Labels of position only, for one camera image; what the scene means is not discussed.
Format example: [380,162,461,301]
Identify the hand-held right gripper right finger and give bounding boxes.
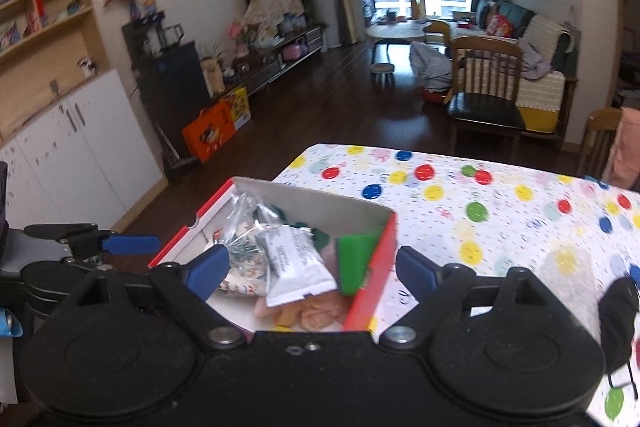
[379,245,566,350]

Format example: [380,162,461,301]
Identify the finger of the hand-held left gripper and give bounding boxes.
[22,222,162,264]

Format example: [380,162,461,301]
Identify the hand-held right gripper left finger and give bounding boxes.
[75,244,248,350]

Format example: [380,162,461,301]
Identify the christmas print cloth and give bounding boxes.
[215,242,273,298]

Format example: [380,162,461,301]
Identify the red cardboard box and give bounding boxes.
[148,177,399,334]

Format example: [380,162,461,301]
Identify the clear plastic bag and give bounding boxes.
[217,192,288,258]

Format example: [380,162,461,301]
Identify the white packet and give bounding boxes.
[254,226,339,308]

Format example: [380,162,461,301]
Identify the balloon print tablecloth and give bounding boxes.
[272,144,640,423]

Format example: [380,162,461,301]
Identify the white cabinet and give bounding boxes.
[0,68,168,233]

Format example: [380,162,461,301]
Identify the orange gift box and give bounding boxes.
[181,101,238,164]

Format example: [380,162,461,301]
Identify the black cabinet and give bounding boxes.
[121,9,213,185]

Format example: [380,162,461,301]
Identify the yellow cardboard box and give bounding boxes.
[220,86,252,130]

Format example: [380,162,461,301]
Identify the beige paper bag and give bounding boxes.
[200,57,227,96]

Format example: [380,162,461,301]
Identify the small wooden stool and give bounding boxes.
[370,63,397,88]

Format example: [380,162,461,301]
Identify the black face mask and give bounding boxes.
[597,276,640,400]

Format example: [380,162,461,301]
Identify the grey cloth bag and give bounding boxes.
[409,41,453,94]

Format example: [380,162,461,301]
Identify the wooden chair with dark seat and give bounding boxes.
[446,35,527,162]

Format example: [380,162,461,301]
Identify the sofa with cream cover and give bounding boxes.
[472,0,581,152]

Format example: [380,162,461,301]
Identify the low tv cabinet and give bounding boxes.
[220,23,328,95]

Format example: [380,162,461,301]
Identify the wooden bookshelf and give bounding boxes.
[0,0,111,142]

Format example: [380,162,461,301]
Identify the pink flower bouquet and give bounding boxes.
[226,21,253,48]

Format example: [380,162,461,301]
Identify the purple clothes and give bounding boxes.
[517,42,551,80]

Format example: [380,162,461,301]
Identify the small wooden child chair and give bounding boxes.
[422,19,453,58]

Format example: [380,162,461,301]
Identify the pink towel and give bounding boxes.
[602,107,640,192]

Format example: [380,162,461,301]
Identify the oval coffee table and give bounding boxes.
[366,19,433,52]

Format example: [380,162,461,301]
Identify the red cushion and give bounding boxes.
[487,14,516,38]

